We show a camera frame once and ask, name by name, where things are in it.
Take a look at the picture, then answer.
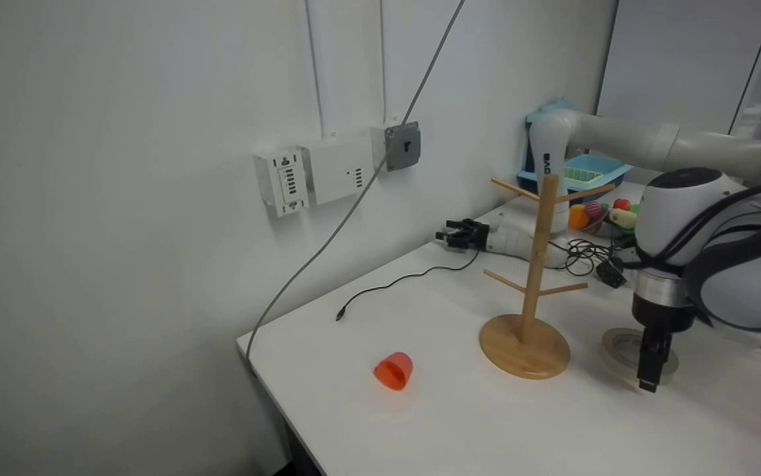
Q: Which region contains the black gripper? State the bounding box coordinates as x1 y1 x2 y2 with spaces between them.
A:
638 324 680 394

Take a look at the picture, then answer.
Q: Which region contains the black power adapter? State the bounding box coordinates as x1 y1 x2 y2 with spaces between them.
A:
598 260 631 292

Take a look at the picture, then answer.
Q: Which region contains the wooden mug tree stand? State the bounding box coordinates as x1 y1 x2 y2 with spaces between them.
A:
479 172 618 383

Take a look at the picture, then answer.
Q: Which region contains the green toy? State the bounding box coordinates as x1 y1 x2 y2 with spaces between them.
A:
605 207 644 236

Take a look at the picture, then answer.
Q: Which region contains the blue plastic basket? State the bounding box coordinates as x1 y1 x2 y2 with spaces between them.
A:
516 152 638 199

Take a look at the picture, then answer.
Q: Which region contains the black plug connector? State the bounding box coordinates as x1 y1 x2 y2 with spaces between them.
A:
434 218 494 255

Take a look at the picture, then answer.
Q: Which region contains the orange plastic cup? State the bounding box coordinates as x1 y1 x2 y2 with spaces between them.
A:
373 350 414 394

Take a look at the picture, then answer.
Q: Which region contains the black arm cable loom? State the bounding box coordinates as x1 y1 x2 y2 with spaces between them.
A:
652 180 761 330

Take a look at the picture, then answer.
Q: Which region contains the black cable bundle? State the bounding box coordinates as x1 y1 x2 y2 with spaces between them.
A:
562 236 617 277

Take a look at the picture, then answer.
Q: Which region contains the white cylindrical handle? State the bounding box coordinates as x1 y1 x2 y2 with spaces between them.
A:
484 223 574 267

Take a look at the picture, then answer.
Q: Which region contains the thin black cable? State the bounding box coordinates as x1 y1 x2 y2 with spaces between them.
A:
332 250 484 324

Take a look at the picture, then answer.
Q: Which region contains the grey wall junction box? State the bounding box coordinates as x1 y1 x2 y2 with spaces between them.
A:
383 120 426 172

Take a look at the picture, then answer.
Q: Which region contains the white wall junction box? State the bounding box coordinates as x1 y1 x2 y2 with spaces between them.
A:
303 129 377 209

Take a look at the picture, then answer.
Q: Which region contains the grey hanging cable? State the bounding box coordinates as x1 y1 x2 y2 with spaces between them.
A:
243 0 471 363

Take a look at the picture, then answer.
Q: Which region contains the white wall conduit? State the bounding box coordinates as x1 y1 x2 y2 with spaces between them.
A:
376 0 393 128
303 0 329 141

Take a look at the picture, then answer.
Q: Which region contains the white labelled wall box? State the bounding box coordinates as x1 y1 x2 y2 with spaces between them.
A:
253 147 311 219

